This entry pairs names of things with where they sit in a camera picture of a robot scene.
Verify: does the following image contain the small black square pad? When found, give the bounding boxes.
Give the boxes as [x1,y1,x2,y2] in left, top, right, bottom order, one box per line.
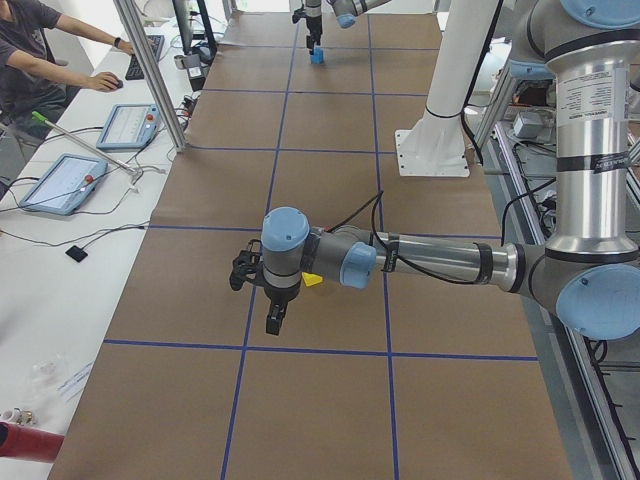
[65,245,88,263]

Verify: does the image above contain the near teach pendant tablet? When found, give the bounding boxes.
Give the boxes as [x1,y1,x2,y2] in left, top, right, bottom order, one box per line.
[18,154,108,216]

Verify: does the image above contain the aluminium frame post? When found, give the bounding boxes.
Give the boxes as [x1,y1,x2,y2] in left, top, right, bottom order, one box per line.
[113,0,186,153]

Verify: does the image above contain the yellow wooden block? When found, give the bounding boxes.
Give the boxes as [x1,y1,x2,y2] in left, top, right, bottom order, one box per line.
[302,272,324,288]

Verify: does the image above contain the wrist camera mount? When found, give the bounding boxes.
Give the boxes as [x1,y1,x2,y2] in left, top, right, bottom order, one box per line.
[229,239,265,291]
[292,5,306,24]

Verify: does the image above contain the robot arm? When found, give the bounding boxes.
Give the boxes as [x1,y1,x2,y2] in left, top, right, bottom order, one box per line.
[256,1,639,340]
[292,0,389,55]

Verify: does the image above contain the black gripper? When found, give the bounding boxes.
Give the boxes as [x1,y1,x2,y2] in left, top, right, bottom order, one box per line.
[264,286,296,335]
[306,16,322,51]

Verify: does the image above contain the blue wooden block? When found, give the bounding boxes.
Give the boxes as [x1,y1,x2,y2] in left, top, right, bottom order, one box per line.
[310,46,324,65]

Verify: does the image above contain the far teach pendant tablet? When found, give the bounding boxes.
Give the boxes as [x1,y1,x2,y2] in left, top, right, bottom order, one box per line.
[96,104,161,151]

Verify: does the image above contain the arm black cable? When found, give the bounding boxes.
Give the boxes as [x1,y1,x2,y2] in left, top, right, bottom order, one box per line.
[327,189,494,286]

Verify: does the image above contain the green tipped metal rod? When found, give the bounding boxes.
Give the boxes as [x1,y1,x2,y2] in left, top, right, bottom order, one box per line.
[31,111,143,182]

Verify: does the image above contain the teach pendant tablet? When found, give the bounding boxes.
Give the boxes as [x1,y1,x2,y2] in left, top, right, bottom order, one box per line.
[96,104,161,151]
[18,154,108,216]

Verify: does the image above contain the white camera stand base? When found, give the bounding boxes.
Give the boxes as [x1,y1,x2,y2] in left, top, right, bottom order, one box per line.
[395,0,502,178]

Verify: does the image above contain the red cylinder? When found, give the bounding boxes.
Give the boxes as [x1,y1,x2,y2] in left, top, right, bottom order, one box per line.
[1,422,65,463]

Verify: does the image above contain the seated person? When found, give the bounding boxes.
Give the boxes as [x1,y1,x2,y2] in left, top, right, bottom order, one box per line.
[1,1,134,140]

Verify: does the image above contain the black keyboard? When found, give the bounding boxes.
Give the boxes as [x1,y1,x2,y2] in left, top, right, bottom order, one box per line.
[124,34,166,81]

